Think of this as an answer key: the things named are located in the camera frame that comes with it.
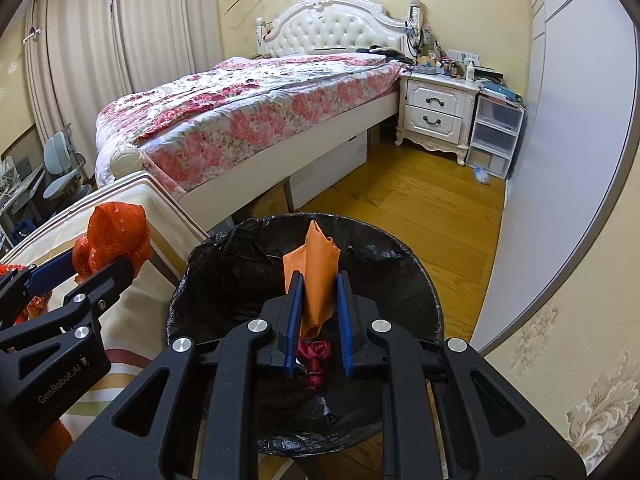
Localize bin with black liner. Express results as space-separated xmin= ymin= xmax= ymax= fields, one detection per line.
xmin=167 ymin=214 xmax=445 ymax=456

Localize white tufted bed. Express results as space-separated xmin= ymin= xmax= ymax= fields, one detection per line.
xmin=95 ymin=0 xmax=423 ymax=226

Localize crumpled dark red wrapper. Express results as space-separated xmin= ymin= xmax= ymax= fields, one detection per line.
xmin=298 ymin=339 xmax=333 ymax=392

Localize clutter of small items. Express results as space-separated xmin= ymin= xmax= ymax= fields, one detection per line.
xmin=402 ymin=20 xmax=521 ymax=101

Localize white carved nightstand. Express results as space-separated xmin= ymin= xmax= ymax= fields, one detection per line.
xmin=395 ymin=67 xmax=481 ymax=166

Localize orange plastic bag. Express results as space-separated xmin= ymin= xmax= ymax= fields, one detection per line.
xmin=71 ymin=202 xmax=152 ymax=281

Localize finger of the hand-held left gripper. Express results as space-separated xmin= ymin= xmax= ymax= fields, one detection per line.
xmin=0 ymin=249 xmax=77 ymax=326
xmin=0 ymin=257 xmax=137 ymax=357

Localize beige curtains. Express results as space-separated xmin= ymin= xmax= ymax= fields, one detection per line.
xmin=22 ymin=0 xmax=226 ymax=181

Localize white storage box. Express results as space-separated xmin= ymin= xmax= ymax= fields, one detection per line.
xmin=290 ymin=130 xmax=371 ymax=211

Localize striped sheet bed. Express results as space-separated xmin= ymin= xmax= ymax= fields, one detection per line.
xmin=0 ymin=170 xmax=211 ymax=480

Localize brown cardboard box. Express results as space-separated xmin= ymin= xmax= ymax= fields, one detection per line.
xmin=250 ymin=185 xmax=291 ymax=218

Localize grey study desk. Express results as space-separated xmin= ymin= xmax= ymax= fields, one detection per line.
xmin=0 ymin=157 xmax=46 ymax=241

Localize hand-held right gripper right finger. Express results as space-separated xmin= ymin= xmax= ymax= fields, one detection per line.
xmin=335 ymin=270 xmax=587 ymax=480

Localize light blue desk chair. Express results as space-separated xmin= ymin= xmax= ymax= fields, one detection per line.
xmin=42 ymin=131 xmax=93 ymax=201

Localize clear plastic drawer unit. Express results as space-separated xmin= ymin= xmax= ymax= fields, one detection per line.
xmin=465 ymin=92 xmax=526 ymax=181

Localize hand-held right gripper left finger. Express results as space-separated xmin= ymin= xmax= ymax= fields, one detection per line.
xmin=55 ymin=270 xmax=306 ymax=480

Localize white wardrobe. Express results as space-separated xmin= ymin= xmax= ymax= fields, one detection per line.
xmin=470 ymin=0 xmax=640 ymax=356

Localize pink floral quilt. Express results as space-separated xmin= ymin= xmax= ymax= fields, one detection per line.
xmin=95 ymin=52 xmax=408 ymax=196

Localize orange paper sheet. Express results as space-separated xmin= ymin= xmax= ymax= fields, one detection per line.
xmin=283 ymin=220 xmax=342 ymax=340

